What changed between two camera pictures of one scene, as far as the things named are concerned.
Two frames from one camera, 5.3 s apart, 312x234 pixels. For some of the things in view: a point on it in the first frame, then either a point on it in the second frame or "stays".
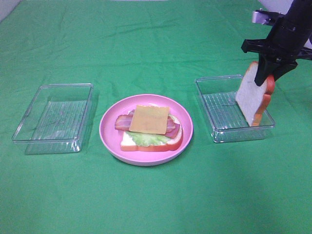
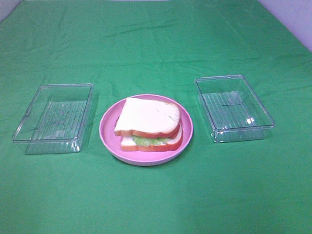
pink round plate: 111,137 stays
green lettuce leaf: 147,139 stays
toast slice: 252,98 to 148,118
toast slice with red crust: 127,144 stays
